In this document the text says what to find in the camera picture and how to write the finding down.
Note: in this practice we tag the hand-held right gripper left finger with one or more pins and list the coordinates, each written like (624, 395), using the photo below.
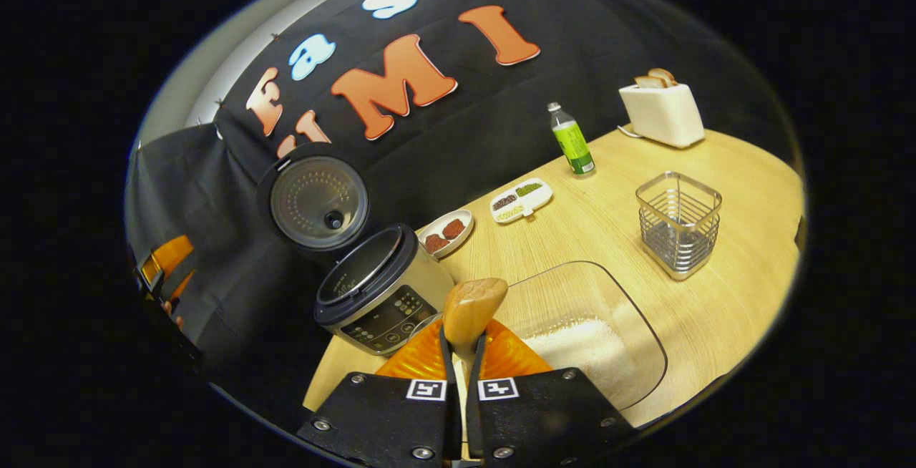
(452, 411)

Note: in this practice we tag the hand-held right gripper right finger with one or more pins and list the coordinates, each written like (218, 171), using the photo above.
(474, 411)

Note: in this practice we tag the wooden spoon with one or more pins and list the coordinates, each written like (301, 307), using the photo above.
(472, 310)

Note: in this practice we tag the white rice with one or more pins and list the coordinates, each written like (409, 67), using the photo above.
(587, 357)

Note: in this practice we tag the grey rice cooker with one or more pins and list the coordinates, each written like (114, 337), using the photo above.
(401, 296)

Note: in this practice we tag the clear plastic container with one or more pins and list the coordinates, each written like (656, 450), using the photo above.
(572, 289)

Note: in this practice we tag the red meat patty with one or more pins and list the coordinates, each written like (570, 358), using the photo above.
(436, 243)
(454, 229)

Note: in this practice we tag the white oval plate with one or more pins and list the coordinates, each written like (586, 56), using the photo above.
(461, 214)

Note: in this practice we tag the white divided bean dish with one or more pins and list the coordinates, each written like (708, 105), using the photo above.
(521, 200)

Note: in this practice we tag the green label plastic bottle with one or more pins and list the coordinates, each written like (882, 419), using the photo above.
(572, 142)

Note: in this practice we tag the black backdrop cloth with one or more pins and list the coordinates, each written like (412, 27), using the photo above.
(501, 110)

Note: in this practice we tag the white toaster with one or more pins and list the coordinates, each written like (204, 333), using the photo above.
(662, 117)

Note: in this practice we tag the toasted bread slice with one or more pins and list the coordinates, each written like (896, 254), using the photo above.
(664, 75)
(650, 82)

